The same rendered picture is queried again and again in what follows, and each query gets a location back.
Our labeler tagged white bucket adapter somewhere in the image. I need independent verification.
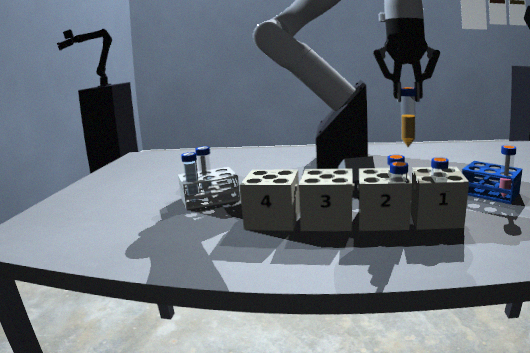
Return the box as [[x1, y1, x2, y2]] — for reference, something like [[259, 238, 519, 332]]
[[299, 169, 352, 231], [357, 168, 412, 231], [240, 169, 300, 231], [411, 167, 469, 230]]

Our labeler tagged white tube rack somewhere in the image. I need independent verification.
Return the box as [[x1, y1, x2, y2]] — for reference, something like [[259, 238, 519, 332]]
[[178, 167, 240, 210]]

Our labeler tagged blue tube rack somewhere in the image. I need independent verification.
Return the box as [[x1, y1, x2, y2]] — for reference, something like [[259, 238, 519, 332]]
[[462, 161, 522, 204]]

